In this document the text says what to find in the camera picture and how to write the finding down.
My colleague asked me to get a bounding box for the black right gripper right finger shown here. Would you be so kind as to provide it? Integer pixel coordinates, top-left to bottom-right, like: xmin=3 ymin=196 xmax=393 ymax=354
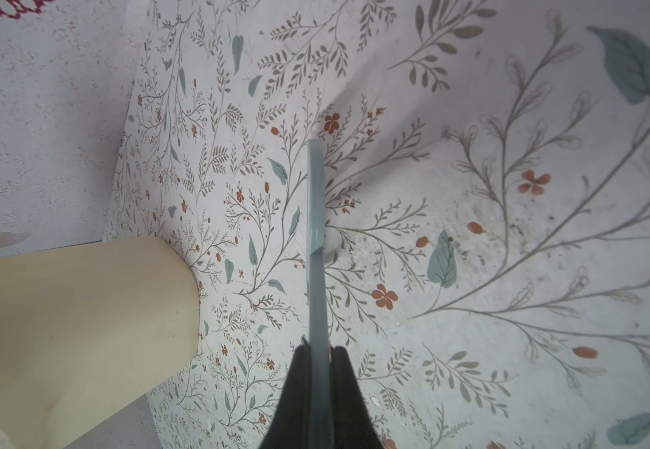
xmin=330 ymin=346 xmax=383 ymax=449

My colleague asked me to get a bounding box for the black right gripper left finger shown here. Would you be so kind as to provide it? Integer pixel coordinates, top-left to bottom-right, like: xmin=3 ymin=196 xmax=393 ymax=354
xmin=259 ymin=342 xmax=311 ymax=449

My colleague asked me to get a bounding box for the white bristle hand brush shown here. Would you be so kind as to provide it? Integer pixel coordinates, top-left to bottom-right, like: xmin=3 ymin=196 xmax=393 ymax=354
xmin=306 ymin=138 xmax=334 ymax=448

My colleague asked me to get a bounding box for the cream trash bin with liner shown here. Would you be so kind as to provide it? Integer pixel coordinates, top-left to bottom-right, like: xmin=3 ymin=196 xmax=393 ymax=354
xmin=0 ymin=232 xmax=199 ymax=448

